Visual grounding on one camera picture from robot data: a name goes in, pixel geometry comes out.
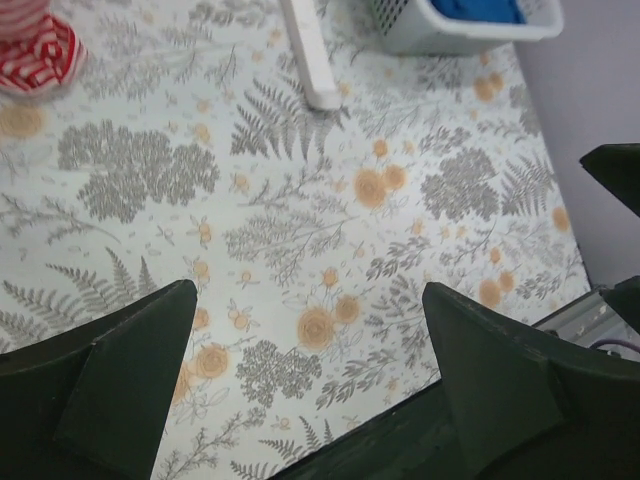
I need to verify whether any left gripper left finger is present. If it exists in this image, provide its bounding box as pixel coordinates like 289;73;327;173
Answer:
1;280;197;479

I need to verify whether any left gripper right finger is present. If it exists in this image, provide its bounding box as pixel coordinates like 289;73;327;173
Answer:
423;282;639;479

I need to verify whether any red white striped tank top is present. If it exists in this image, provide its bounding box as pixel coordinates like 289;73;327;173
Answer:
1;0;88;97

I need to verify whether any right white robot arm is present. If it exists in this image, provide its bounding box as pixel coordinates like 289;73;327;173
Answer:
580;143;640;216

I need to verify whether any floral table mat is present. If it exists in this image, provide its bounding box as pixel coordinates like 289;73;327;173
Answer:
1;1;588;479

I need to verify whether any blue folded cloth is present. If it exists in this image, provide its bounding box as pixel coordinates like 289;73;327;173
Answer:
431;0;526;24

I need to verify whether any white basket right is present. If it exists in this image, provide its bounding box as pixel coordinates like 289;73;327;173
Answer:
369;1;564;56

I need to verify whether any white clothes rack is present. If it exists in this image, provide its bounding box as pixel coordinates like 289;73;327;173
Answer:
280;0;341;111

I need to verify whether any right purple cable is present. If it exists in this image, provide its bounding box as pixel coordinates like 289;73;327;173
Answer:
592;337;640;351

